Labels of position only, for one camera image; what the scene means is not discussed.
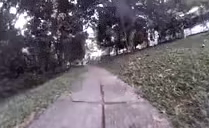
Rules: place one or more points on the leaf-strewn grass slope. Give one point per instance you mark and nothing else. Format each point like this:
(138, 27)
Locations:
(172, 73)

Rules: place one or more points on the row of dark trees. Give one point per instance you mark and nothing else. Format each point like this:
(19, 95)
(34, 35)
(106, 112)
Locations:
(45, 33)
(125, 23)

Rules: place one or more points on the grey concrete path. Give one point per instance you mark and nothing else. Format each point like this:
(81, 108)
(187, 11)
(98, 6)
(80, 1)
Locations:
(88, 90)

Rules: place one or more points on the grass verge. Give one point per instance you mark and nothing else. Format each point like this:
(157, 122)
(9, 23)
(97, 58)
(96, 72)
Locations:
(18, 106)

